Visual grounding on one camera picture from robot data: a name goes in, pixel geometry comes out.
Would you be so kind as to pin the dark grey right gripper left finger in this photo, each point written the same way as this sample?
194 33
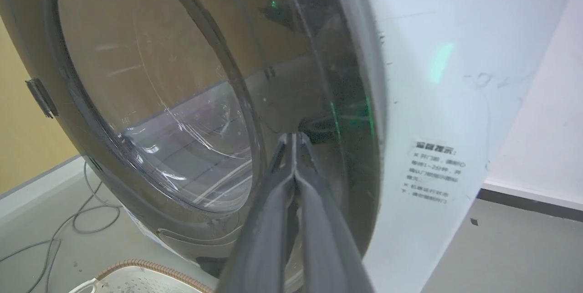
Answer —
259 243

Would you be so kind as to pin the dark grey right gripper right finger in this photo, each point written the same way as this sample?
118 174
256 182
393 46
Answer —
328 247

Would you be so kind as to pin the dark round washing machine door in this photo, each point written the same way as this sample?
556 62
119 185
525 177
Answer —
191 101

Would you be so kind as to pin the white washing machine body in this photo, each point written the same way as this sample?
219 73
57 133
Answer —
437 101

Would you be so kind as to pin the grey door latch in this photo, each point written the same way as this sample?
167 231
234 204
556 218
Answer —
42 97

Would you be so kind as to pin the white laundry basket brown rim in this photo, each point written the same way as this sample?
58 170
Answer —
141 279

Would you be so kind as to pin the white warning sticker black text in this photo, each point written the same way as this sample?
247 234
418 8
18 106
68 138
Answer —
432 172

